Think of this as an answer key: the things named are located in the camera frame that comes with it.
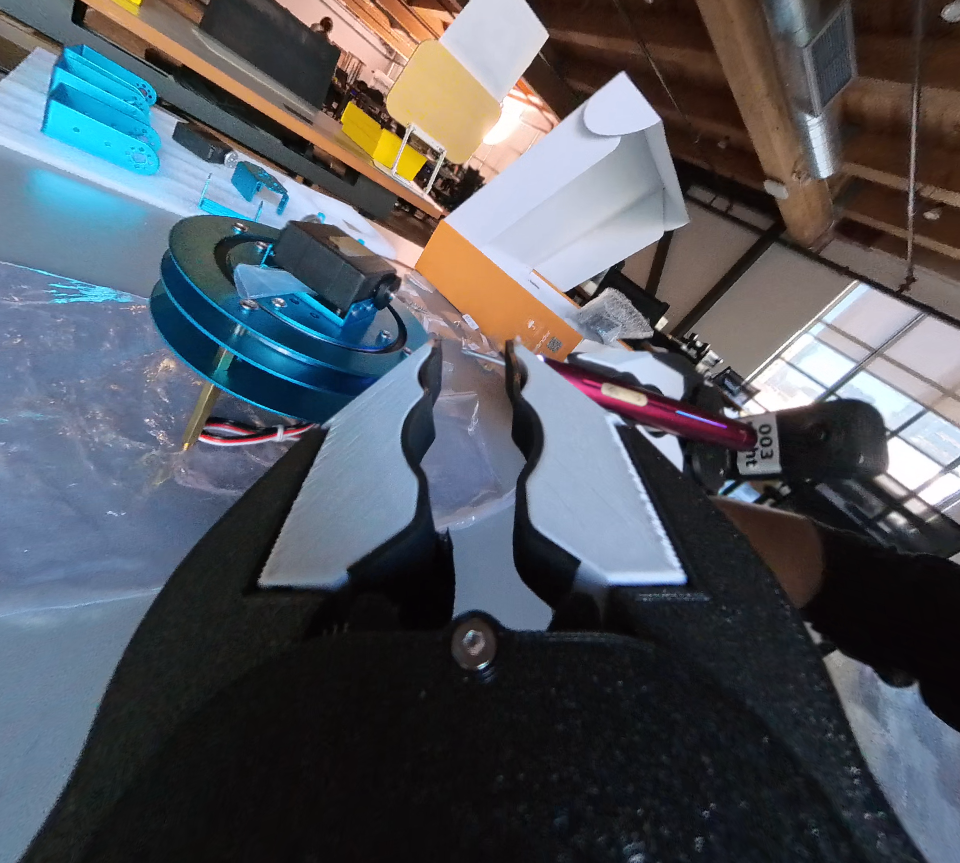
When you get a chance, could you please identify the wooden ceiling beam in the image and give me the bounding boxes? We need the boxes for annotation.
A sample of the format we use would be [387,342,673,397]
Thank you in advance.
[658,0,835,251]

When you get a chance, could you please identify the blue round metal base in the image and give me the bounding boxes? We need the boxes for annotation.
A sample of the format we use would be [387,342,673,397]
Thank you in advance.
[148,214,430,423]

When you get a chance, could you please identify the small clear plastic piece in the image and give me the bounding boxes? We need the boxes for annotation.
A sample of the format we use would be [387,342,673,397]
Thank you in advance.
[232,263,305,302]

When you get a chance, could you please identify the window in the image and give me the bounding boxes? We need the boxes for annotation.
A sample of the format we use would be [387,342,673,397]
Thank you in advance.
[750,281,960,508]

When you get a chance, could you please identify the large clear plastic bag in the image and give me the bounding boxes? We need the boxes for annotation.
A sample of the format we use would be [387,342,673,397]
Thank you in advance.
[0,261,526,504]

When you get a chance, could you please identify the brass standoff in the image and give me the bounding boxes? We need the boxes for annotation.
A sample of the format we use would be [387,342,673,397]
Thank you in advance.
[180,383,224,452]

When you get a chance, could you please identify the white foam sheet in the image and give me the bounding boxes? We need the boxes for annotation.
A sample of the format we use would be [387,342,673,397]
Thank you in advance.
[0,49,376,242]

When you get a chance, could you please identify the large silver ventilation duct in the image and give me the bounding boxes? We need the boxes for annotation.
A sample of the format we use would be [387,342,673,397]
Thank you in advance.
[733,0,860,180]

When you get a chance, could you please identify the red electric screwdriver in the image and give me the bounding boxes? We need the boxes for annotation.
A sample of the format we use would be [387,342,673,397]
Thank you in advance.
[461,345,759,452]

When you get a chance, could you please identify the black monitor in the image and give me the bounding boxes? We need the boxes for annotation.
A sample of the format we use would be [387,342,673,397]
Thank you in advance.
[198,0,342,108]

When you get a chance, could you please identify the thin blue metal plate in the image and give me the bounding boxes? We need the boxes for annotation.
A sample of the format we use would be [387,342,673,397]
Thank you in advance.
[198,173,264,221]

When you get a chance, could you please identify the red white black servo cable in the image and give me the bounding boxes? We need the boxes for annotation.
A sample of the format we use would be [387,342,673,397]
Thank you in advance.
[196,416,324,446]

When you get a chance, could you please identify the small blue metal bracket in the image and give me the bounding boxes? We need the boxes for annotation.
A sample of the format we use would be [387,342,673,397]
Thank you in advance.
[231,161,291,215]

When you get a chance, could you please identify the yellow white cardboard lid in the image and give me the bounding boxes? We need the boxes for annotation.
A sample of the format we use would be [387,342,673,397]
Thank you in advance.
[386,0,550,167]

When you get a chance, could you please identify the orange white cardboard box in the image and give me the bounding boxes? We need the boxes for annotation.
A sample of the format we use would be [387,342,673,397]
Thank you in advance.
[416,71,691,362]

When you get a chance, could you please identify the long wooden workbench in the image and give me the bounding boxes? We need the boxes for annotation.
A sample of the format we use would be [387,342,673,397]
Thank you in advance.
[0,0,445,221]

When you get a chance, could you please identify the spare black servo motor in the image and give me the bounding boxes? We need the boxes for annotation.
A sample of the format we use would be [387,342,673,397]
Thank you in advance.
[172,120,235,164]

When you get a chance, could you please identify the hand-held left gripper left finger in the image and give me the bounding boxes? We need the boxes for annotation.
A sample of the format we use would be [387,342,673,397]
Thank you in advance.
[258,341,445,588]

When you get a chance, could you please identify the grey desk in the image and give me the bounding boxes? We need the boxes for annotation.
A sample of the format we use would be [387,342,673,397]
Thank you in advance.
[0,49,960,863]

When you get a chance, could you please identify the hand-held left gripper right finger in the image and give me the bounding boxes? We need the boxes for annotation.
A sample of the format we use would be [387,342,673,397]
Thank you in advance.
[504,341,689,587]

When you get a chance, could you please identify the person's right hand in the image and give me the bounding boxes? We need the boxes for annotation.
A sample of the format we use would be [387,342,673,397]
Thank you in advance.
[712,495,826,609]

